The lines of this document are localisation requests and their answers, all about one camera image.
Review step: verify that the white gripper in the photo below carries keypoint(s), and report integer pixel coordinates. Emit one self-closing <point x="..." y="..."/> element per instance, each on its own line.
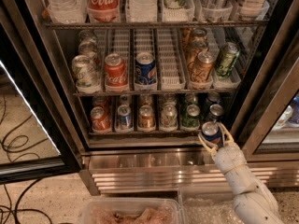
<point x="230" y="158"/>

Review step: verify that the blue pepsi can bottom front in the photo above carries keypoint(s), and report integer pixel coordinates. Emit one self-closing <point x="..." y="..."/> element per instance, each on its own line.
<point x="211" y="133"/>

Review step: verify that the blue pepsi can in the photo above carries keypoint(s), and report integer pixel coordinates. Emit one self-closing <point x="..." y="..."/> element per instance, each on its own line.
<point x="215" y="113"/>
<point x="211" y="133"/>

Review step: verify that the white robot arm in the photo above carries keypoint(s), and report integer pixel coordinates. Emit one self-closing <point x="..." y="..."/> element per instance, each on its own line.
<point x="253" y="202"/>

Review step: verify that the blue pepsi can bottom behind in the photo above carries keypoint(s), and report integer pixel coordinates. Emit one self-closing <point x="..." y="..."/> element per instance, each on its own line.
<point x="215" y="113"/>

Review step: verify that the green sprite can bottom front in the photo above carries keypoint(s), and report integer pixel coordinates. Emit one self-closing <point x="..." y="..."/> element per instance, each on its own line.
<point x="190" y="117"/>

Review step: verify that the dark can bottom rear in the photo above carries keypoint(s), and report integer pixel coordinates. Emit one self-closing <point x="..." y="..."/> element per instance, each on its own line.
<point x="211" y="99"/>

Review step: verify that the white green can bottom front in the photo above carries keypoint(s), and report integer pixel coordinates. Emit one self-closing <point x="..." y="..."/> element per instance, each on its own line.
<point x="169" y="117"/>

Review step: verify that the orange can middle front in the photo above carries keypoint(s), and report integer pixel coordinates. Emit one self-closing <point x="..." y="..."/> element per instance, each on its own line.
<point x="202" y="66"/>

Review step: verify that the orange can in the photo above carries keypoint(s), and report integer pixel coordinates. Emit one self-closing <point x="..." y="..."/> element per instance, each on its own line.
<point x="146" y="119"/>
<point x="202" y="66"/>

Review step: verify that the orange can bottom front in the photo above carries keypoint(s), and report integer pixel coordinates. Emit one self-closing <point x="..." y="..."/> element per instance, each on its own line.
<point x="146" y="119"/>

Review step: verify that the empty white can tray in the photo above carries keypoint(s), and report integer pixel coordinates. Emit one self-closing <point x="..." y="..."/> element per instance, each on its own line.
<point x="171" y="71"/>

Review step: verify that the green can middle right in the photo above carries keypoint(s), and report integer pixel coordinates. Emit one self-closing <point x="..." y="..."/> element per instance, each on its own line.
<point x="226" y="59"/>

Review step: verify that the blue white can bottom front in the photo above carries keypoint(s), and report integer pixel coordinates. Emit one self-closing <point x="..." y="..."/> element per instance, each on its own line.
<point x="125" y="117"/>

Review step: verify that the blue pepsi can middle shelf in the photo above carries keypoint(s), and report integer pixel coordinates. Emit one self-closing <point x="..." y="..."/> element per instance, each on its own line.
<point x="145" y="68"/>

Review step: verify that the red coke can bottom front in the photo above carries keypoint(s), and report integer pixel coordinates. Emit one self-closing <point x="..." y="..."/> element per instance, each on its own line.
<point x="100" y="119"/>

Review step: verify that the red coca-cola can middle shelf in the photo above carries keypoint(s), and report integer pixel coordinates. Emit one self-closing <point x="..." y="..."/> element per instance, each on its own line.
<point x="116" y="70"/>

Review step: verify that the white green can middle shelf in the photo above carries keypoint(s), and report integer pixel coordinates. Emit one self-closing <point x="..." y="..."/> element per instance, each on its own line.
<point x="84" y="71"/>

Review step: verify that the glass fridge door left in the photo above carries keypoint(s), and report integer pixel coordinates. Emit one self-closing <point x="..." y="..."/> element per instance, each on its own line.
<point x="39" y="128"/>

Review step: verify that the red coca-cola bottle top shelf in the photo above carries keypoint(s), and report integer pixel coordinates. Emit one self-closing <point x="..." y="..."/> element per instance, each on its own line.
<point x="103" y="10"/>

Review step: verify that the clear plastic bin right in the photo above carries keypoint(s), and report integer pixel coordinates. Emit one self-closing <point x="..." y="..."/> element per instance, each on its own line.
<point x="208" y="204"/>

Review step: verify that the clear plastic bin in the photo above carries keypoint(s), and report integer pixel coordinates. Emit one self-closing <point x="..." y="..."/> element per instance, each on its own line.
<point x="131" y="211"/>
<point x="208" y="204"/>

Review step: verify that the clear plastic bin left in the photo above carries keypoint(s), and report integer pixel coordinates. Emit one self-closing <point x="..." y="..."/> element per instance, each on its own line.
<point x="131" y="211"/>

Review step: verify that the clear water bottle top centre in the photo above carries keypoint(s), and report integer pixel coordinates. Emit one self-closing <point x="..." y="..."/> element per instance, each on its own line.
<point x="142" y="10"/>

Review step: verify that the clear water bottle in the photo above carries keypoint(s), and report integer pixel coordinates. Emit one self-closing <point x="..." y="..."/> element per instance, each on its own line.
<point x="67" y="11"/>
<point x="142" y="10"/>

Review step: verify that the clear water bottle top left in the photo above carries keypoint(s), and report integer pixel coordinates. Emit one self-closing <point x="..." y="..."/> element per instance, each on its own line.
<point x="67" y="11"/>

